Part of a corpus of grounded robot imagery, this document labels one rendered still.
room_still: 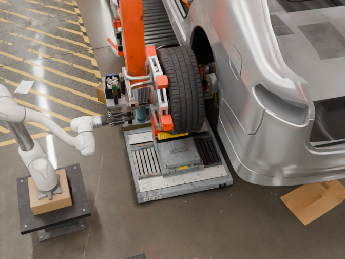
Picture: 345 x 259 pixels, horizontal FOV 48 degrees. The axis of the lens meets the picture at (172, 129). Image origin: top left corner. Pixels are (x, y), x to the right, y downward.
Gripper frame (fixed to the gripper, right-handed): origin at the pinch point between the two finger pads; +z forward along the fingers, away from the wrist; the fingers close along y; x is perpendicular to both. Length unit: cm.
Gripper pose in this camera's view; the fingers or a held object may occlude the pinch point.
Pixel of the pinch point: (129, 116)
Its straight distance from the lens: 284.8
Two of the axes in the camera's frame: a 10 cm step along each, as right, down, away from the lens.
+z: 9.7, -1.7, 1.6
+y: 2.3, 7.0, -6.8
